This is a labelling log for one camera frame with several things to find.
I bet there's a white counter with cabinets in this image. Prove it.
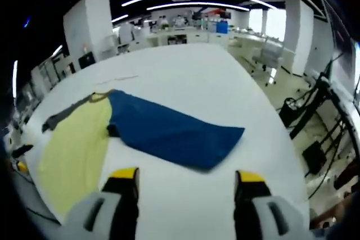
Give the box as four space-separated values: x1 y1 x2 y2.
146 28 234 48

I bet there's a wide white pillar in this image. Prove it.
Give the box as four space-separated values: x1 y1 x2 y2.
63 0 115 64

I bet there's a black box cabinet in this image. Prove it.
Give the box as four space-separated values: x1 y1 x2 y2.
78 52 96 69

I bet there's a white tall cabinet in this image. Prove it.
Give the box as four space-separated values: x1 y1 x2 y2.
119 23 136 44

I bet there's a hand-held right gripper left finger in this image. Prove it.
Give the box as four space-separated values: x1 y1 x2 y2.
63 166 141 240

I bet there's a grey mesh office chair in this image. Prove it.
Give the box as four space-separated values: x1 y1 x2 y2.
251 46 285 87

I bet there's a blue yellow black garment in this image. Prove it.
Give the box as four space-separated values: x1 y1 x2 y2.
37 89 246 216

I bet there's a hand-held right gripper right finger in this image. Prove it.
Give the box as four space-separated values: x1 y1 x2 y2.
233 170 310 240

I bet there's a narrow white pillar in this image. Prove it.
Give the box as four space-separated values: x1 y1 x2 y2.
283 0 314 75

